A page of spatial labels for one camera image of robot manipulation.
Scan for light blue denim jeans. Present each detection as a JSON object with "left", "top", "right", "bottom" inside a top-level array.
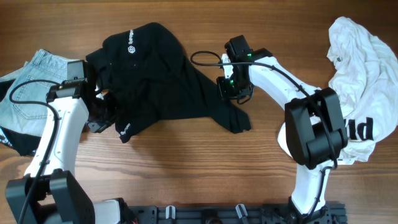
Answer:
[{"left": 1, "top": 49, "right": 70, "bottom": 136}]

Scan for white printed t-shirt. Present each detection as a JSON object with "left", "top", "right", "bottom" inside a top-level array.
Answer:
[{"left": 326, "top": 17, "right": 397, "bottom": 165}]

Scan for black folded garment under jeans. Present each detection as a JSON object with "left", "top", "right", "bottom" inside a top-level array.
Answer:
[{"left": 1, "top": 76, "right": 49, "bottom": 156}]

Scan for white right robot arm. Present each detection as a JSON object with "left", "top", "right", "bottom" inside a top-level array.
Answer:
[{"left": 217, "top": 47, "right": 348, "bottom": 222}]

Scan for dark green polo shirt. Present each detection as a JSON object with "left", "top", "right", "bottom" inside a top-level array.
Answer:
[{"left": 86, "top": 22, "right": 251, "bottom": 143}]

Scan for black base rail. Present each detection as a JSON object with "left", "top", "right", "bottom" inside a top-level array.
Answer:
[{"left": 130, "top": 203, "right": 348, "bottom": 224}]

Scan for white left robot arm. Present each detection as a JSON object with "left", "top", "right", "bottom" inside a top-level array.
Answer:
[{"left": 6, "top": 60, "right": 138, "bottom": 223}]

